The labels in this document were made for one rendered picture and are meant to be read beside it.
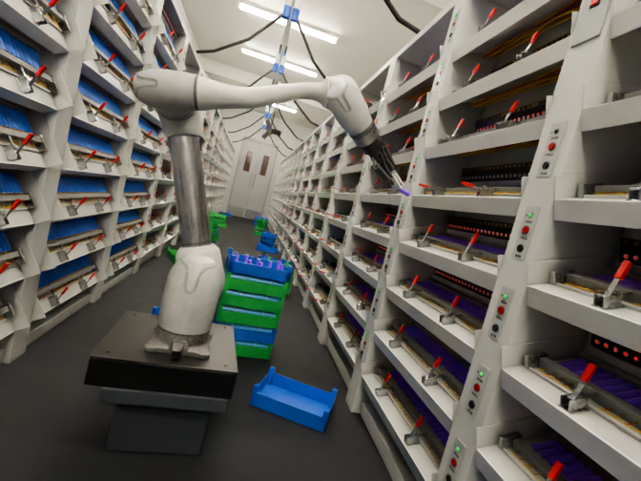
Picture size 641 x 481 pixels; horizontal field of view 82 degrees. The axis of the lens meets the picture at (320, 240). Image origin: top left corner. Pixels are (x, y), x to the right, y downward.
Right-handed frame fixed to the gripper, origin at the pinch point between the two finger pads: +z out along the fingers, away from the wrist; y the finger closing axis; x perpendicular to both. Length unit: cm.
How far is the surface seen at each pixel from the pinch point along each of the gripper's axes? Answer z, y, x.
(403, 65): 7, 105, 22
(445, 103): -5.7, 29.8, -17.3
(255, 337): 32, -53, 79
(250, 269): 8, -30, 73
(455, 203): 1.9, -15.2, -23.8
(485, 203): -4.3, -23.0, -34.9
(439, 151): 1.0, 11.4, -15.0
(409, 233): 22.3, -7.6, 2.4
